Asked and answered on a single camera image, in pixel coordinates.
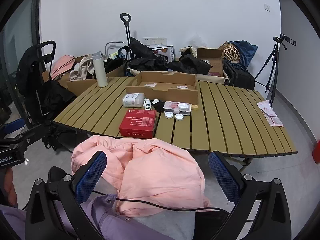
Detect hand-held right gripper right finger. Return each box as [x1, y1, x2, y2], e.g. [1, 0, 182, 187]
[208, 151, 292, 240]

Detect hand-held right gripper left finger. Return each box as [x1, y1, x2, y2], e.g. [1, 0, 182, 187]
[25, 151, 108, 240]

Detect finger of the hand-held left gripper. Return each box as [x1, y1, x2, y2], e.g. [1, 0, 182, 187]
[10, 124, 53, 147]
[0, 118, 26, 138]

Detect red cardboard box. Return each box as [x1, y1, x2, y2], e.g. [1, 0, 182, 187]
[119, 109, 157, 138]

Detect white pink-print plastic tray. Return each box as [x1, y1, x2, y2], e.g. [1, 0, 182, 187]
[163, 101, 192, 115]

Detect clear plastic bag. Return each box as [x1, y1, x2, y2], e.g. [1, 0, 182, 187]
[122, 93, 145, 108]

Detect black hair scrunchie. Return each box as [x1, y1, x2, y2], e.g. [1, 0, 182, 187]
[151, 99, 167, 113]

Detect shallow brown cardboard box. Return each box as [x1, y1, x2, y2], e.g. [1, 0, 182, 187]
[125, 71, 199, 105]

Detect person's left hand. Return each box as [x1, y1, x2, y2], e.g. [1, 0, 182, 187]
[3, 168, 18, 208]

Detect person's purple jacket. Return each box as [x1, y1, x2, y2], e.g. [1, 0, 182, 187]
[0, 194, 175, 240]

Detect black cart with jacket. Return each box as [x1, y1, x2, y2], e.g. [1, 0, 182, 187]
[16, 40, 75, 150]

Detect pink jacket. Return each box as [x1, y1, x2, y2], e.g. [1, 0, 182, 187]
[71, 135, 213, 218]

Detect large brown cardboard box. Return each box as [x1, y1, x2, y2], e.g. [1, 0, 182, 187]
[41, 55, 128, 97]

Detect pink backpack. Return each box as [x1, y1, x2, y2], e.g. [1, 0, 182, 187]
[50, 54, 75, 79]

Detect person's grey pants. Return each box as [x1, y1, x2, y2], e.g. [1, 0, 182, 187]
[130, 209, 195, 240]

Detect pink print packet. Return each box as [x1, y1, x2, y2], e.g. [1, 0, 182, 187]
[262, 110, 284, 127]
[257, 100, 274, 112]

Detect beige clothes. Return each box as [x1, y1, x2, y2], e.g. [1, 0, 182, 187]
[69, 56, 97, 82]

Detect white thermos bottle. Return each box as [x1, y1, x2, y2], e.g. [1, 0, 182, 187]
[91, 51, 108, 88]

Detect red object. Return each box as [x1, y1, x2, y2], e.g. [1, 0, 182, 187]
[312, 139, 320, 167]

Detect beige fabric wagon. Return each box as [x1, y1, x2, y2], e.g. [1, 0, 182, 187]
[195, 74, 230, 85]

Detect black cloth bundle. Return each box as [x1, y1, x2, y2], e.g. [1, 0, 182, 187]
[104, 57, 125, 73]

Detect black jacket pile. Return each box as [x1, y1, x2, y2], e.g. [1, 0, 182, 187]
[166, 55, 213, 75]

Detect open brown cardboard box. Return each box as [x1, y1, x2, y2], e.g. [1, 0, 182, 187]
[196, 45, 225, 78]

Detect black tripod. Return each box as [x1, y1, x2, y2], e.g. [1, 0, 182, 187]
[254, 44, 280, 110]

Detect woven bamboo ball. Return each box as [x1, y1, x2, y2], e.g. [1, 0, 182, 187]
[223, 44, 241, 62]

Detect black clothing pile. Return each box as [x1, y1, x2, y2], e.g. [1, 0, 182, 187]
[125, 37, 170, 77]

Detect blue bag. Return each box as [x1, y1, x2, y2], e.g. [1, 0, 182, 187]
[226, 40, 258, 68]

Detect beige tote bag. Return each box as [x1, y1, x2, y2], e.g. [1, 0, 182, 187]
[179, 45, 198, 57]

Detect printed appliance box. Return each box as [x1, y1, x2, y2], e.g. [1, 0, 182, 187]
[151, 45, 175, 62]

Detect black cable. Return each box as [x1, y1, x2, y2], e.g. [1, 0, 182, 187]
[91, 190, 232, 215]

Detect white metal frame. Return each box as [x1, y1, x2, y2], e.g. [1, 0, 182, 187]
[104, 41, 125, 60]

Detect black camera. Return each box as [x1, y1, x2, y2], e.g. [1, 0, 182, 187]
[272, 33, 297, 50]

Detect white wall sockets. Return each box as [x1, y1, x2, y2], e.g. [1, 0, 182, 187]
[142, 37, 167, 45]

